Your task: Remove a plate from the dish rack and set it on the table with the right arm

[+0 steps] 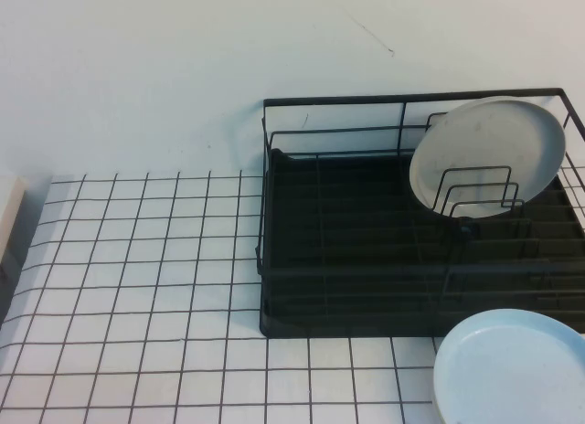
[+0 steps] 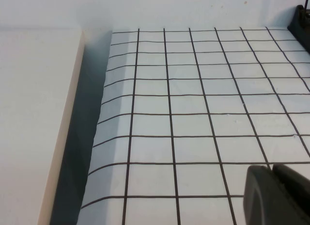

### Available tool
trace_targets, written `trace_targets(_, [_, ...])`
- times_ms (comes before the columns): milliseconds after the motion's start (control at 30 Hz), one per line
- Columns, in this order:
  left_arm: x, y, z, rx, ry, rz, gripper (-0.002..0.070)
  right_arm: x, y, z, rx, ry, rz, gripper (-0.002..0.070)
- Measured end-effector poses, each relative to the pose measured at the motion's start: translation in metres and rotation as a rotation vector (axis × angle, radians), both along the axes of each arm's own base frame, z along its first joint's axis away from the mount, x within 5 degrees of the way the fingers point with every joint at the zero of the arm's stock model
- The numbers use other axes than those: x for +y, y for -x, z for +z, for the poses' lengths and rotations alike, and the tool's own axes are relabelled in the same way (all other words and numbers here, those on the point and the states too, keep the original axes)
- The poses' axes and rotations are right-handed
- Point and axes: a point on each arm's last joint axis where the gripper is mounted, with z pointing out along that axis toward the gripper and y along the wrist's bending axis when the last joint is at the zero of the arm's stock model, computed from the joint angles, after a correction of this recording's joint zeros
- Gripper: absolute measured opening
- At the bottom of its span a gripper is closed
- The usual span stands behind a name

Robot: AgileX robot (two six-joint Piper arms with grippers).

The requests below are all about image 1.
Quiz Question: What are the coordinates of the grey-white round plate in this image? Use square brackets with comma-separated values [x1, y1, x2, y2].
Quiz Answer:
[409, 96, 568, 220]

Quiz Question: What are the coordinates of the light blue round plate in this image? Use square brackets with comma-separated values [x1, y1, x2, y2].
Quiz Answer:
[431, 308, 585, 424]

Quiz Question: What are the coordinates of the black plastic drip tray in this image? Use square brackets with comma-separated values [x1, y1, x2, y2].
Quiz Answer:
[259, 143, 585, 339]

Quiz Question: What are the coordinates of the white black-grid tablecloth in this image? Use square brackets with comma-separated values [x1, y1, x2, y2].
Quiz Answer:
[0, 165, 585, 424]

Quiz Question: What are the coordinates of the black wire dish rack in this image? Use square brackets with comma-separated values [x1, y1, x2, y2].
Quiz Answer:
[254, 87, 585, 339]

